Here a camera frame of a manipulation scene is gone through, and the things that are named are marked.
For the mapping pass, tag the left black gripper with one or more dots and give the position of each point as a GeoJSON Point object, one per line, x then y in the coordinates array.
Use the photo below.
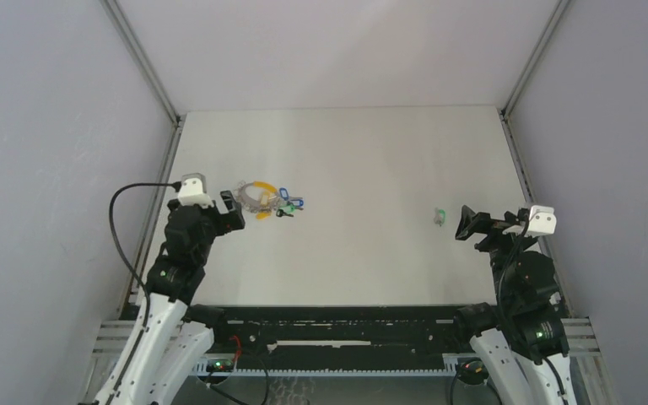
{"type": "Point", "coordinates": [230, 220]}

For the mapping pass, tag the left aluminium frame post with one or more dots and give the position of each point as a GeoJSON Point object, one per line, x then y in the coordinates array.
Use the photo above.
{"type": "Point", "coordinates": [115, 133]}

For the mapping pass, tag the aluminium frame post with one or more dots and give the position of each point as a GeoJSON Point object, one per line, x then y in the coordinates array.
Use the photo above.
{"type": "Point", "coordinates": [522, 133]}
{"type": "Point", "coordinates": [115, 133]}

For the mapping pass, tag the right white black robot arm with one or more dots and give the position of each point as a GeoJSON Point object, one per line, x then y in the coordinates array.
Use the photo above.
{"type": "Point", "coordinates": [520, 345]}

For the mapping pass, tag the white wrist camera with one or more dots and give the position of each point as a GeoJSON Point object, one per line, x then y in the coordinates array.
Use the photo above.
{"type": "Point", "coordinates": [193, 191]}
{"type": "Point", "coordinates": [541, 221]}

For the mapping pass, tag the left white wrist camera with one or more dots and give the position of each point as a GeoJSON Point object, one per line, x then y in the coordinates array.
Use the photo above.
{"type": "Point", "coordinates": [193, 191]}

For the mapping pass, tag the right aluminium frame post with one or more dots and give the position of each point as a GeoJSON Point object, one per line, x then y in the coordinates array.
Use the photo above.
{"type": "Point", "coordinates": [522, 133]}

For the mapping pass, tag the keyring with coloured keys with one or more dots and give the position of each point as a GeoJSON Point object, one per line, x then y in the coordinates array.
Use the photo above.
{"type": "Point", "coordinates": [265, 200]}

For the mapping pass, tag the white slotted cable duct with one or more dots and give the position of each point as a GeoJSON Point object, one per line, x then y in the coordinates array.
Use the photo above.
{"type": "Point", "coordinates": [445, 366]}

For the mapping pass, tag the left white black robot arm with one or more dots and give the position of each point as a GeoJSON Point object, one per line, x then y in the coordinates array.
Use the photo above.
{"type": "Point", "coordinates": [171, 333]}

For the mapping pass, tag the green tagged single key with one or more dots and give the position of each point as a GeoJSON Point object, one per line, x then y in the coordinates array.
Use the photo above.
{"type": "Point", "coordinates": [440, 216]}

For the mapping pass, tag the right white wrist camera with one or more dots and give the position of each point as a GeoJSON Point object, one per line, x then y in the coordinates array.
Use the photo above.
{"type": "Point", "coordinates": [541, 221]}

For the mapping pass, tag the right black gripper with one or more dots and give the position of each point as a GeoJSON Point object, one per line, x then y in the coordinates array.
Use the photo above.
{"type": "Point", "coordinates": [484, 224]}

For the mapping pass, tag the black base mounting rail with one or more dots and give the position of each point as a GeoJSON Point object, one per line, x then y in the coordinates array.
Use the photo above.
{"type": "Point", "coordinates": [368, 338]}

